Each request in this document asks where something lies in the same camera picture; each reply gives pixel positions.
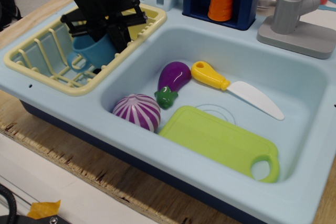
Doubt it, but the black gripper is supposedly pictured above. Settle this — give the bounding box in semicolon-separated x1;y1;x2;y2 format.
61;0;147;53

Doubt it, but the blue plastic cup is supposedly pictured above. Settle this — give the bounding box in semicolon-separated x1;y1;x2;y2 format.
67;34;117;73

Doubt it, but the cream yellow drying rack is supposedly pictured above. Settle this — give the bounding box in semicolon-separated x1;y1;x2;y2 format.
4;4;167;96

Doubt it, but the purple toy eggplant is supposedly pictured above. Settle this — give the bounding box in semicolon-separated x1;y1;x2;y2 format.
154;61;191;109

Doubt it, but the purple striped toy onion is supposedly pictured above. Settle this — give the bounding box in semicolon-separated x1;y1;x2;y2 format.
112;94;161;132

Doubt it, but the black backpack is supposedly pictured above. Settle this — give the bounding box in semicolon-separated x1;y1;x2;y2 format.
1;0;22;31

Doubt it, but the green plastic cutting board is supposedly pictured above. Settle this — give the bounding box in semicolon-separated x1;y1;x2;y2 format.
159;106;280;183

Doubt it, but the grey toy faucet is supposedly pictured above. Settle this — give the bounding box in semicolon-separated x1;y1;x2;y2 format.
257;0;335;59

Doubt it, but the yellow tape piece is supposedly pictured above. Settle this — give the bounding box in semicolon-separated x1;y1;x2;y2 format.
27;200;61;220

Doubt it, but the yellow handled toy knife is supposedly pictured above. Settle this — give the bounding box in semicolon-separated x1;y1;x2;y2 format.
191;61;285;121

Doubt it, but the black cable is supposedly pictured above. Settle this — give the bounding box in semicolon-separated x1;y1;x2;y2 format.
0;183;17;224

